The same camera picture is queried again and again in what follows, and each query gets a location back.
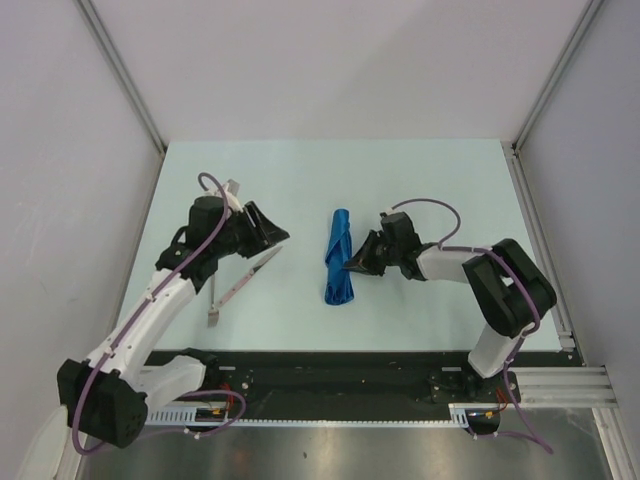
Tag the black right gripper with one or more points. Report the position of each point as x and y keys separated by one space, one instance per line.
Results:
x=364 y=256

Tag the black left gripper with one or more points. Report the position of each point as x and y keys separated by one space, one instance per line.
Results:
x=269 y=233

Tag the blue satin napkin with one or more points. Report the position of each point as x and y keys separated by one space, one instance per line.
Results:
x=339 y=290

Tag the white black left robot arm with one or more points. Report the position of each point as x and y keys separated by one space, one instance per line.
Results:
x=108 y=395

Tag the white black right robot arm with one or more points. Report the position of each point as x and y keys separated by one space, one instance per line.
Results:
x=512 y=294

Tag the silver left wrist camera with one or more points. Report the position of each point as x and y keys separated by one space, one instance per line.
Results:
x=231 y=187

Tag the aluminium front frame rail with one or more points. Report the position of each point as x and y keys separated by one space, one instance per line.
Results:
x=572 y=386

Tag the aluminium left corner post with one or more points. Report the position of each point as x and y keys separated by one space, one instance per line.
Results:
x=115 y=62

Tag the aluminium corner post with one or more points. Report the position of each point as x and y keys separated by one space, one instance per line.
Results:
x=570 y=49
x=115 y=62

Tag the aluminium right corner post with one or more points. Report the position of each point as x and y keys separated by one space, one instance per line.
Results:
x=570 y=49

